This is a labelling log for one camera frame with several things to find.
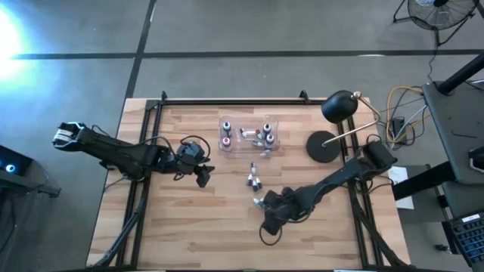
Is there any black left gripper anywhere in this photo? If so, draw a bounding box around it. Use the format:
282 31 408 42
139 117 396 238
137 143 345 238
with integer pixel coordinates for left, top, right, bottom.
165 156 216 189

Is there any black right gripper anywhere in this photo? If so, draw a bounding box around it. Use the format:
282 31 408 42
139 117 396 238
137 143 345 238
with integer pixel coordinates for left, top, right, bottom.
260 187 307 222

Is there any clear plastic bin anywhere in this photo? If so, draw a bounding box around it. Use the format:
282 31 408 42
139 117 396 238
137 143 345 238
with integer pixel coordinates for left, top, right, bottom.
218 115 281 154

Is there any black brass desk lamp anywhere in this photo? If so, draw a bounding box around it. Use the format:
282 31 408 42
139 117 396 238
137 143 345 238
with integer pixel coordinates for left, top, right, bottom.
306 89 382 164

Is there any white paper sheet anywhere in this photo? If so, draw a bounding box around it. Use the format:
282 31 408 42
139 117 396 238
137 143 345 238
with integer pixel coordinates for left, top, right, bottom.
387 165 416 211

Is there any black power strip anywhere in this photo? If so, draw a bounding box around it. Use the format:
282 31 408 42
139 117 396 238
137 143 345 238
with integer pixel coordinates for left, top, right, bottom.
391 116 408 145

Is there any black desk leg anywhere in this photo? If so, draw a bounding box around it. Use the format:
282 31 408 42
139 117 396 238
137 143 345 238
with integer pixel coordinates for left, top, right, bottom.
392 161 457 201

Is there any black device with blue light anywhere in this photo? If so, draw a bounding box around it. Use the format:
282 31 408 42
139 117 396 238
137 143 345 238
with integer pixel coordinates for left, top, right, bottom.
0 145 61 199

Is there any grey desk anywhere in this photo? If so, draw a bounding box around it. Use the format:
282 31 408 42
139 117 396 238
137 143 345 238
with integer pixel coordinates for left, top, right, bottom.
421 80 484 186

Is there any black pole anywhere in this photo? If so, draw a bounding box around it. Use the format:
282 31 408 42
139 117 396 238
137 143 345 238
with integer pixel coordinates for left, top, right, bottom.
437 52 484 95

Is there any black floor fan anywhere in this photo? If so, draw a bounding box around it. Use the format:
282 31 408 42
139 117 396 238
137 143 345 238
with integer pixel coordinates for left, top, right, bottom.
392 0 480 47

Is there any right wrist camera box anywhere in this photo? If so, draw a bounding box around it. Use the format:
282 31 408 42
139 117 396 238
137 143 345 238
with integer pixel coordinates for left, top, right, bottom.
260 217 283 236

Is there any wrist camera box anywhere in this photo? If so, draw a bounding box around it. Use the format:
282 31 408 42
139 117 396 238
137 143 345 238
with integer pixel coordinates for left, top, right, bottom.
176 141 207 164
260 217 283 236

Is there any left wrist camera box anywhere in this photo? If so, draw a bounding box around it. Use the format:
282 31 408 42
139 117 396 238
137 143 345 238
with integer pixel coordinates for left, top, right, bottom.
176 141 207 164

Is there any black right camera cable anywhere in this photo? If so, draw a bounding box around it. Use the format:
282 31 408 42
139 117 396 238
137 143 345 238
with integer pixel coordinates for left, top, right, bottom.
259 222 283 247

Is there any black camera cable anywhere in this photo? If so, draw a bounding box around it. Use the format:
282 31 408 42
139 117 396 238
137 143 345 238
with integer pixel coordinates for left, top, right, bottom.
259 222 283 247
179 134 211 153

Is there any black left camera cable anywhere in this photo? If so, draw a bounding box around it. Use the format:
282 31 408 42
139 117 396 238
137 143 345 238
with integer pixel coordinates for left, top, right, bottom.
179 134 211 153

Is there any yellow cable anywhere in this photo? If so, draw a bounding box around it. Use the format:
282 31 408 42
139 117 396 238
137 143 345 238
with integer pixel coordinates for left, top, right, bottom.
385 85 432 144

